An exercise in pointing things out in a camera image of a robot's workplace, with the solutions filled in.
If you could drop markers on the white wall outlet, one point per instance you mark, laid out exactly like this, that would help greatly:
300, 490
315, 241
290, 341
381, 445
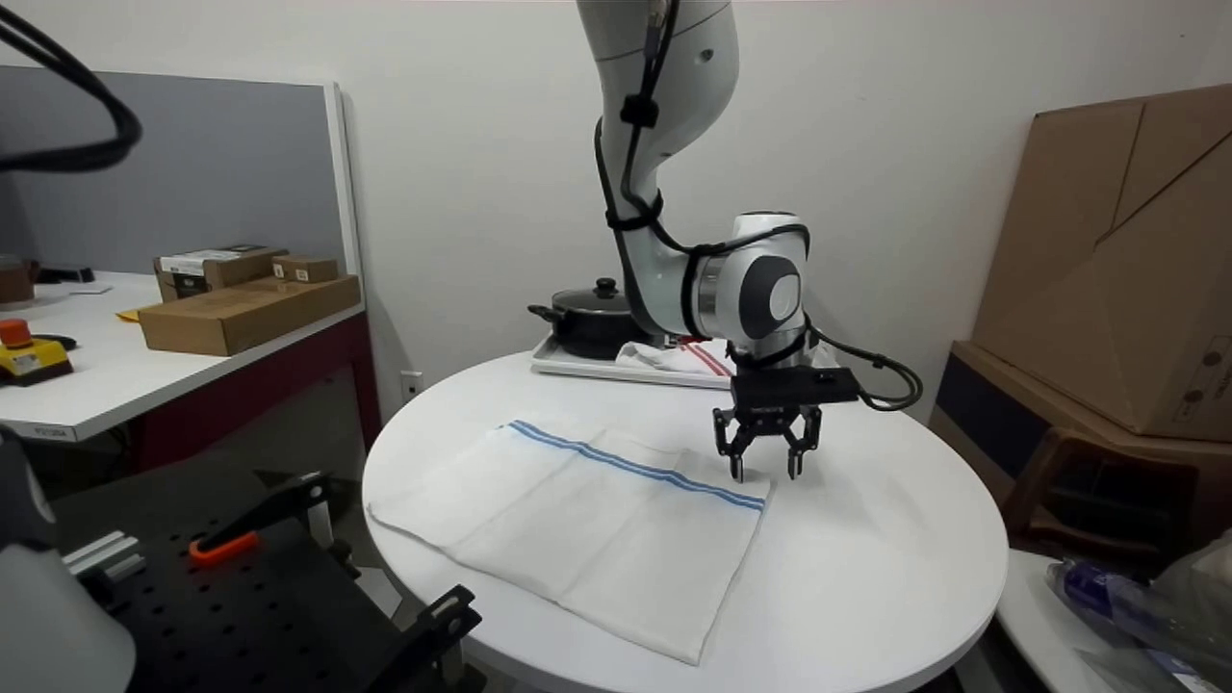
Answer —
408, 384

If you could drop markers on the white rectangular tray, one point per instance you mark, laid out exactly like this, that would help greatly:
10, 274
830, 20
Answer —
580, 366

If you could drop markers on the white rounded robot base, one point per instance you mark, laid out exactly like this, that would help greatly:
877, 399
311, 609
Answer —
50, 627

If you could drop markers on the small open cardboard box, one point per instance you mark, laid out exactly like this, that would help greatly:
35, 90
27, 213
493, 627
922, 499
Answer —
214, 272

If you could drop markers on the white towel with blue stripe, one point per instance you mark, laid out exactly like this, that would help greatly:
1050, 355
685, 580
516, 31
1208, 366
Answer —
602, 539

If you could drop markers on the small closed cardboard box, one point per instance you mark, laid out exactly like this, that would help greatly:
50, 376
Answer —
311, 272

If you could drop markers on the black pot with lid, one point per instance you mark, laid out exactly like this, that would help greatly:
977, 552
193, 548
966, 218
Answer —
584, 313

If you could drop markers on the white desk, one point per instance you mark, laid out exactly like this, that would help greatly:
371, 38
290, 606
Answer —
116, 378

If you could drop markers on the black perforated breadboard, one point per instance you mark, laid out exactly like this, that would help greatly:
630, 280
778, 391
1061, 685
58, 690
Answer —
255, 627

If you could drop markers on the grey partition panel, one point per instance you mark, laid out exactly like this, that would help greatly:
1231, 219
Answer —
193, 167

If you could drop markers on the flat brown cardboard box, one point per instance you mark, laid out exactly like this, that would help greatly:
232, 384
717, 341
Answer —
232, 319

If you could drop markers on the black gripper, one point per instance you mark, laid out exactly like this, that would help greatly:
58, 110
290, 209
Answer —
769, 419

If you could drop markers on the white cloth with red stripe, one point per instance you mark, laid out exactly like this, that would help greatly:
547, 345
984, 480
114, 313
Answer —
680, 362

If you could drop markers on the low dark wooden table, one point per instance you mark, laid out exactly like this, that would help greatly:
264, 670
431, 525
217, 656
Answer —
988, 426

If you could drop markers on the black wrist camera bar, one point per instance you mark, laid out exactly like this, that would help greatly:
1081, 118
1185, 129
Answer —
793, 385

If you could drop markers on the yellow emergency stop button box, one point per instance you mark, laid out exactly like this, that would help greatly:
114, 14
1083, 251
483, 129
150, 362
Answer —
24, 360

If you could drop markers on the large brown cardboard box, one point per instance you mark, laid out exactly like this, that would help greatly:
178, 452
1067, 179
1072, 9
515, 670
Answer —
1119, 282

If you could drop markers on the short aluminium extrusion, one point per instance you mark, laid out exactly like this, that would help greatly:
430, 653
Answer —
100, 554

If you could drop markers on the black metal bracket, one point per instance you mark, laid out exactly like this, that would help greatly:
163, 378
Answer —
444, 620

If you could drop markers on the white board panel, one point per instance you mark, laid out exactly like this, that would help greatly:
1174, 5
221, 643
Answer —
1034, 627

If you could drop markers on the small brown box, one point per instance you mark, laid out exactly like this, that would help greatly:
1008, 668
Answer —
14, 280

